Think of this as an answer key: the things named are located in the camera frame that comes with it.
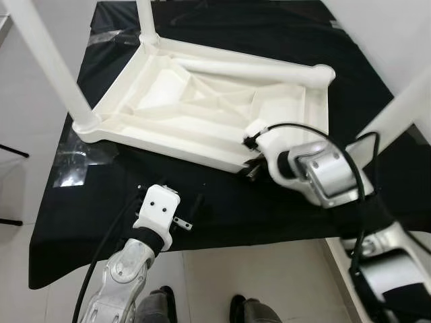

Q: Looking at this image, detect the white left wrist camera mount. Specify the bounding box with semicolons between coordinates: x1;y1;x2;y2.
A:
132;184;181;251

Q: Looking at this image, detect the black cloth table cover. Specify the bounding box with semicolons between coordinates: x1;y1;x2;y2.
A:
28;0;431;290

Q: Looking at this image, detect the clear adhesive tape patch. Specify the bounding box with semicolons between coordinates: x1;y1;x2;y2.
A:
88;19;141;36
53;131;121;188

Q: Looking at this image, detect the white plastic table top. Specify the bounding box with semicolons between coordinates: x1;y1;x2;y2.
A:
71;34;335;174

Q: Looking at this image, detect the short black right arm cable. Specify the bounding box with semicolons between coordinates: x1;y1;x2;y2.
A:
347;131;381;196

